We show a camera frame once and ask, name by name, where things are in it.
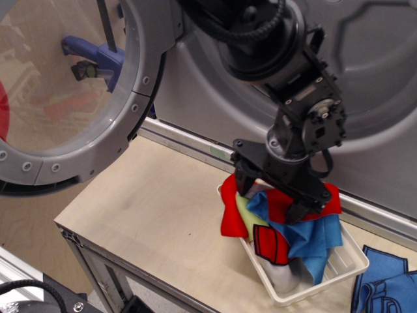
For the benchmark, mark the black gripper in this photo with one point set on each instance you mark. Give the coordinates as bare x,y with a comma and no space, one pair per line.
292,176

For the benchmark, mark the lime green cloth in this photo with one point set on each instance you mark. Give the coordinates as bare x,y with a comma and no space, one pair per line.
249,219

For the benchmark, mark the small red black-edged cloth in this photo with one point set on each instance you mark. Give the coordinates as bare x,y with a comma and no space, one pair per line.
270,245

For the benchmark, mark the red cloth with black trim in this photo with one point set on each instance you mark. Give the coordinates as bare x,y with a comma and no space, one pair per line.
232,224

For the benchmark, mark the blue felt cloth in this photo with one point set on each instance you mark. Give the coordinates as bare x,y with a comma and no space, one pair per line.
310,241

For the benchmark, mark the white cloth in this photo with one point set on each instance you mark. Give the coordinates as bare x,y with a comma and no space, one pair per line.
283,278

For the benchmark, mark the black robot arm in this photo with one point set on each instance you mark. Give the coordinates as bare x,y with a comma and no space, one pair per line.
269,45

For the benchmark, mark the white plastic laundry basket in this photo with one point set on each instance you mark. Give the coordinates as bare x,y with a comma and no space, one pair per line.
345,261

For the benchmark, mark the grey laundry machine body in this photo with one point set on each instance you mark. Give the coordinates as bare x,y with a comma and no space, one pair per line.
369,48

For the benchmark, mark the grey round machine door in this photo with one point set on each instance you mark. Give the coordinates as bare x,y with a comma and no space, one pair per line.
152,28

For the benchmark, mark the blue cloth on table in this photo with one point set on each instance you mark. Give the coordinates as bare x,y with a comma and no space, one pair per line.
386,286

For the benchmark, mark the blue bar clamp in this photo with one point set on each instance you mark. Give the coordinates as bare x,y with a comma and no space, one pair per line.
100,61

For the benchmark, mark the red round object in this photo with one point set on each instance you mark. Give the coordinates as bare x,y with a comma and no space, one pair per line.
4,112

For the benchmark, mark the aluminium frame rail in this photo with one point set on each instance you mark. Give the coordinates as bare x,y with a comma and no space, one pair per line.
358,212

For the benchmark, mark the black metal base plate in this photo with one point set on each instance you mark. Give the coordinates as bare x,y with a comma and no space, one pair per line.
72,300

